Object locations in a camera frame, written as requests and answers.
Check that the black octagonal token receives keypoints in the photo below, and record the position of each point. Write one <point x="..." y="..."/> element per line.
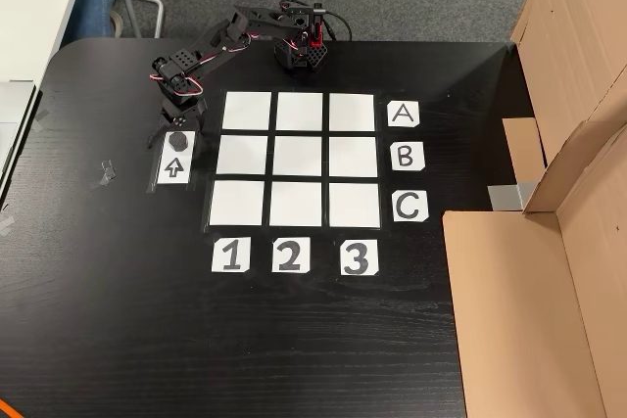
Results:
<point x="178" y="141"/>

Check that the white paper grid square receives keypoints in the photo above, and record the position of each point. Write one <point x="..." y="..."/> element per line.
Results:
<point x="242" y="155"/>
<point x="298" y="156"/>
<point x="296" y="204"/>
<point x="352" y="112"/>
<point x="353" y="156"/>
<point x="237" y="203"/>
<point x="247" y="110"/>
<point x="354" y="205"/>
<point x="299" y="111"/>

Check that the white paper sheet with arrow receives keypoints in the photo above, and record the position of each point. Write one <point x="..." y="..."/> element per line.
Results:
<point x="174" y="178"/>

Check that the clear tape piece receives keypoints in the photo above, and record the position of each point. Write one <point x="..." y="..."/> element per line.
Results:
<point x="6" y="225"/>
<point x="108" y="173"/>
<point x="42" y="119"/>

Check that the paper label number 1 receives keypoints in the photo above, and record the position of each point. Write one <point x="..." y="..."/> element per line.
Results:
<point x="218" y="244"/>

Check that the paper label number 2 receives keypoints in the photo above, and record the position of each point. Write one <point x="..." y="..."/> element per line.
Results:
<point x="276" y="244"/>

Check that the black clamp with red knob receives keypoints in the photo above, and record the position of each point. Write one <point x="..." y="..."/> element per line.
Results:
<point x="316" y="33"/>

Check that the white desk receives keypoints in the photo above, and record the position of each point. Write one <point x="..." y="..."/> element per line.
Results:
<point x="34" y="7"/>

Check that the paper label number 3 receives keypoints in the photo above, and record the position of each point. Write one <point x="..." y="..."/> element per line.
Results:
<point x="345" y="246"/>

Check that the paper label letter A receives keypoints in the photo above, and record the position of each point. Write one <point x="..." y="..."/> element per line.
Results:
<point x="392" y="106"/>

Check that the paper label letter B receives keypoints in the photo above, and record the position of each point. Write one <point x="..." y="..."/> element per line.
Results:
<point x="420" y="163"/>

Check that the paper label letter C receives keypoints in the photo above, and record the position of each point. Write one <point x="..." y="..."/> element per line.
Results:
<point x="423" y="198"/>

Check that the grey tape strip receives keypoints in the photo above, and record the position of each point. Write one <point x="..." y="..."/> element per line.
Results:
<point x="507" y="197"/>

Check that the large brown cardboard panel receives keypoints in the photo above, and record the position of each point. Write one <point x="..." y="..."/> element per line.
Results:
<point x="578" y="21"/>
<point x="514" y="315"/>

